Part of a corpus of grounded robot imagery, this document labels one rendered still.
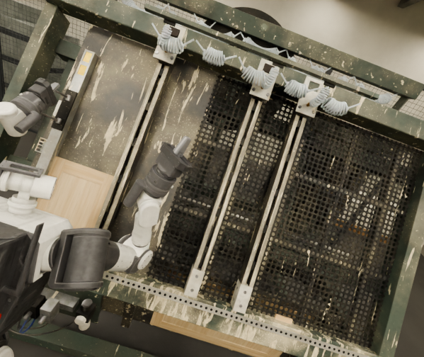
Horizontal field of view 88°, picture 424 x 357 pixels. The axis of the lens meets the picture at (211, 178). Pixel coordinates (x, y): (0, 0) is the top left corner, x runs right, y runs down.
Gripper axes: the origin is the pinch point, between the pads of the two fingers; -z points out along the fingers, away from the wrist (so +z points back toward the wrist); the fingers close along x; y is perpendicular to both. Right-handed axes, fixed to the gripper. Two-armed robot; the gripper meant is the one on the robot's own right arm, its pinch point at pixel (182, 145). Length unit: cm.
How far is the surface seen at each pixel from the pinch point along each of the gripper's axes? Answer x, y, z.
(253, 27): 62, 82, -61
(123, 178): 27.7, 14.2, 37.6
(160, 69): 54, 27, -10
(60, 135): 62, 1, 41
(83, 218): 29, 6, 65
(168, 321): -27, 57, 116
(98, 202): 30, 11, 55
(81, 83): 74, 7, 17
